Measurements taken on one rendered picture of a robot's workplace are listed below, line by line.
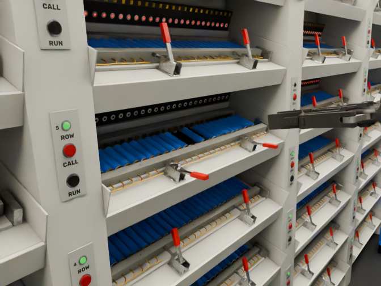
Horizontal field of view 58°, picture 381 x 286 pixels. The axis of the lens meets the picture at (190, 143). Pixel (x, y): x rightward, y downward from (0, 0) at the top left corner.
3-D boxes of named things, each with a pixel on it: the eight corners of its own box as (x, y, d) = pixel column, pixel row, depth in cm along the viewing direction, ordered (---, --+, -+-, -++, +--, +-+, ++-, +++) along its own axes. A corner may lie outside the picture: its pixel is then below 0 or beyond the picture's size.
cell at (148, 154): (134, 146, 73) (154, 162, 70) (127, 148, 72) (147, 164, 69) (135, 139, 73) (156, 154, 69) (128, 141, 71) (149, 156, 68)
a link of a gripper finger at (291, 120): (312, 123, 61) (305, 126, 59) (286, 125, 65) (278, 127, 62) (310, 114, 61) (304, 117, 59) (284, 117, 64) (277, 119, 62)
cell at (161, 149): (148, 143, 76) (168, 157, 73) (142, 144, 75) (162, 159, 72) (149, 135, 76) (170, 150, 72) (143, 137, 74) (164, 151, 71)
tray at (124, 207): (279, 154, 99) (291, 125, 95) (101, 239, 55) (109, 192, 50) (225, 123, 109) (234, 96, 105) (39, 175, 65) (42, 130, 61)
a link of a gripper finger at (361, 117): (382, 120, 55) (380, 125, 51) (347, 123, 58) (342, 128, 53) (381, 105, 55) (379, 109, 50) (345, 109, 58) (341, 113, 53)
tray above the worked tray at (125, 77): (281, 83, 94) (300, 33, 88) (88, 115, 50) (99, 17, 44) (224, 58, 105) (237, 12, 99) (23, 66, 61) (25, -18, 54)
